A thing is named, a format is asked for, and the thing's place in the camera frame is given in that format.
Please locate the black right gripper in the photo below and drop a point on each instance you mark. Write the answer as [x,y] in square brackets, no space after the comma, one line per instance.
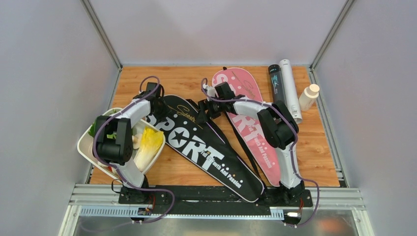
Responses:
[204,105]

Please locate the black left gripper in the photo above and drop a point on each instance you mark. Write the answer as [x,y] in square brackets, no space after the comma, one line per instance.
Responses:
[166,111]

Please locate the black racket cover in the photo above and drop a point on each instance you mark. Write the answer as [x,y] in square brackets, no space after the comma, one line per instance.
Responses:
[206,146]

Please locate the pink racket cover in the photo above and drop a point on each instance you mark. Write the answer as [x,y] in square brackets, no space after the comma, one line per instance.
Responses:
[247,129]

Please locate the black shuttlecock tube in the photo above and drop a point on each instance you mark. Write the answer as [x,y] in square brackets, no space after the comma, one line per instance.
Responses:
[278,90]

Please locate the white shuttlecock tube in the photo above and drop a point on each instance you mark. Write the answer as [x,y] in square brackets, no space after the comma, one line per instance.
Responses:
[290,90]

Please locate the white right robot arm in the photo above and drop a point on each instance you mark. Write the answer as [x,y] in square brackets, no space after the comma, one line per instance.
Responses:
[278,126]

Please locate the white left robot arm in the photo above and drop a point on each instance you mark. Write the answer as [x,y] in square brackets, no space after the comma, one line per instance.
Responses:
[113,145]

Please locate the yellow white cabbage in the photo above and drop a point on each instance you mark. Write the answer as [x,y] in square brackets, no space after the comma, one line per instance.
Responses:
[151,143]

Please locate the white vegetable tray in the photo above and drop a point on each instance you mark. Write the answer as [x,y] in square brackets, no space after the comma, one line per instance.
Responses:
[84,147]

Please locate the small white mushroom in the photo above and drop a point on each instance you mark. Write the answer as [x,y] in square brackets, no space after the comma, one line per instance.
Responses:
[136,140]

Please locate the green bok choy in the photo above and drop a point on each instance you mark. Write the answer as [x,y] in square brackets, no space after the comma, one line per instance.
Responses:
[91,130]

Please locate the cream bottle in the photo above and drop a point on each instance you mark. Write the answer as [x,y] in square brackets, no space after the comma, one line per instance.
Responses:
[308,97]

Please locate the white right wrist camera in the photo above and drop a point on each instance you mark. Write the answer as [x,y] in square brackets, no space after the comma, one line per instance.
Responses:
[209,91]

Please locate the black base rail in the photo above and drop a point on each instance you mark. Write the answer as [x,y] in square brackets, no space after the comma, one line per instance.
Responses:
[208,200]

